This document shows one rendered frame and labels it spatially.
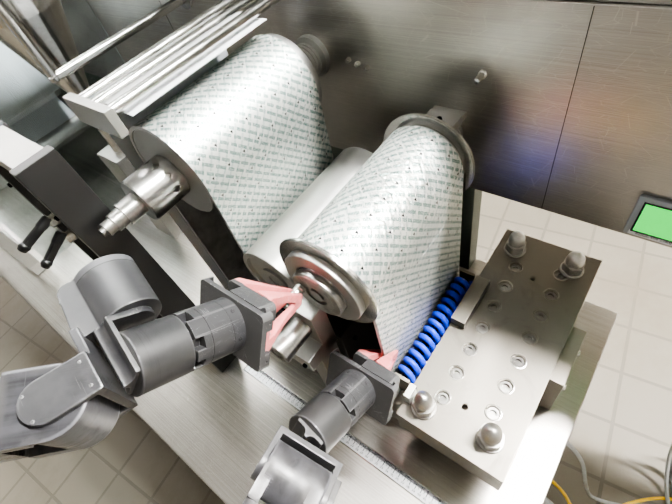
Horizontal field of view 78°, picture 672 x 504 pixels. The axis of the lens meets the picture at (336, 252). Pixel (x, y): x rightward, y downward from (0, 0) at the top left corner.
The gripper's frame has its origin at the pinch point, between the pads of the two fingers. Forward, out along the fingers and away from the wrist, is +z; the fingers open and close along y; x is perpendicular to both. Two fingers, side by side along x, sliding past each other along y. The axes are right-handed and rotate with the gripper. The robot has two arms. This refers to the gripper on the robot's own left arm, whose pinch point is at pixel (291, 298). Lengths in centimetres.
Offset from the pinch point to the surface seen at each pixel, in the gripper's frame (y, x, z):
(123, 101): -20.5, 19.2, -9.2
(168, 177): -20.0, 10.3, -4.1
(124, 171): -66, 0, 11
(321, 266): 3.8, 5.7, 0.0
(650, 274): 37, -30, 180
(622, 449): 48, -75, 119
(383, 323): 7.7, -3.3, 9.5
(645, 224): 29.2, 12.7, 35.6
